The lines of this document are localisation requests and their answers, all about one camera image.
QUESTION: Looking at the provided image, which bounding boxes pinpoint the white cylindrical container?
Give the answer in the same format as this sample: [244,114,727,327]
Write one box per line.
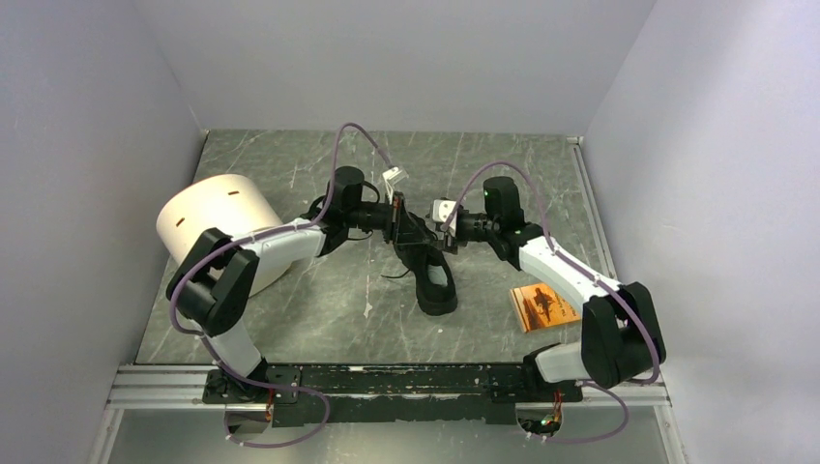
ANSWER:
[156,174,283,265]

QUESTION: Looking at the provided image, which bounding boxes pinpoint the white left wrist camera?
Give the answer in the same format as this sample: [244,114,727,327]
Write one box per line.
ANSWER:
[381,166,408,201]

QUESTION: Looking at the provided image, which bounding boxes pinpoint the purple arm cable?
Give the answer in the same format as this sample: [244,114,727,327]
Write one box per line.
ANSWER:
[168,123,395,450]
[442,159,662,445]

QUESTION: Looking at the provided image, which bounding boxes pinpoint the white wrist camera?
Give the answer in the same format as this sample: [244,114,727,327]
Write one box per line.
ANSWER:
[381,166,408,201]
[429,198,457,237]

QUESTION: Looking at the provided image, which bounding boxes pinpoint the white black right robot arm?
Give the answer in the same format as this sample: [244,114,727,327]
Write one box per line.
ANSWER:
[429,176,665,400]

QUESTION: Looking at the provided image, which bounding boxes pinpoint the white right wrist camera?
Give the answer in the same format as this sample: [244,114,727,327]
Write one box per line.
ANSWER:
[429,198,457,237]

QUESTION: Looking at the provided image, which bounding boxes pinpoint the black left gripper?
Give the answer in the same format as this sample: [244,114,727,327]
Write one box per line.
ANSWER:
[345,191,430,247]

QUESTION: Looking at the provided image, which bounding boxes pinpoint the orange book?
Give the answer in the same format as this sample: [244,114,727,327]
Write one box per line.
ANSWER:
[509,283,581,334]

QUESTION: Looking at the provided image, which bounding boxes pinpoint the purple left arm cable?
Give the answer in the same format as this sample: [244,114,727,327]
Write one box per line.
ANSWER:
[168,123,395,450]

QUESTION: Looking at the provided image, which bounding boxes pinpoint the black shoelace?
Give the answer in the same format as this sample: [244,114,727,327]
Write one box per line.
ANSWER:
[380,269,411,279]

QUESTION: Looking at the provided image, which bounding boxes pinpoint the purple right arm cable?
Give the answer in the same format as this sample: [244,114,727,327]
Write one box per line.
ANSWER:
[442,159,662,445]

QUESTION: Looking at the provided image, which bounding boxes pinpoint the black shoe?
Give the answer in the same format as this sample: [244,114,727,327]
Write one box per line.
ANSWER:
[394,242,458,316]

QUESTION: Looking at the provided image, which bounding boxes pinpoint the aluminium frame rail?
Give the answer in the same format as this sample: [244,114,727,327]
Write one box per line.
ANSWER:
[91,168,658,463]

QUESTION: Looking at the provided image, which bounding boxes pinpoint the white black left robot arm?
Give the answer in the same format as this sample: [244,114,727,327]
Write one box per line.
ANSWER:
[156,166,457,402]

